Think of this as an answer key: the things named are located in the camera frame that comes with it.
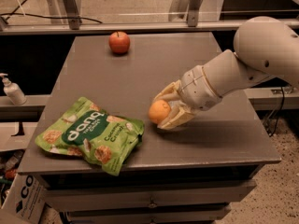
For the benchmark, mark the white pump bottle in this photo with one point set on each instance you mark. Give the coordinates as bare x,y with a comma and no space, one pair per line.
13,91

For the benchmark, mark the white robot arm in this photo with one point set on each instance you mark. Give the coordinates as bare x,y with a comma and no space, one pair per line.
263,48

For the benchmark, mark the metal frame bracket left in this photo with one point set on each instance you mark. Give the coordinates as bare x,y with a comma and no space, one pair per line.
72,9

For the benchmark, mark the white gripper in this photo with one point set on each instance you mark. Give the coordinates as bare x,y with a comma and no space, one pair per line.
196,87

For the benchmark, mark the grey drawer cabinet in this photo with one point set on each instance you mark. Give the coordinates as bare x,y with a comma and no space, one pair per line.
185,176

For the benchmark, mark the green rice chip bag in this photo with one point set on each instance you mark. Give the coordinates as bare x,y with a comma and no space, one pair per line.
87,131

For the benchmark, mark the white cardboard box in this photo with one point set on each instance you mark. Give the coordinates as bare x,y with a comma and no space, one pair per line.
24,203

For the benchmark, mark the red apple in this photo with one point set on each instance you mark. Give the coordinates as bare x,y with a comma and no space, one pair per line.
119,42

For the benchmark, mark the metal frame bracket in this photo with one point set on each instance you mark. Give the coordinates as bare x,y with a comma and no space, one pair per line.
72,9
193,12

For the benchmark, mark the orange fruit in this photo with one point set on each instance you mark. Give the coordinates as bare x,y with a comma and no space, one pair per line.
158,111

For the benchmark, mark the metal frame bracket right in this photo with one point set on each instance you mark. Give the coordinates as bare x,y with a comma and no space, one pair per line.
193,12

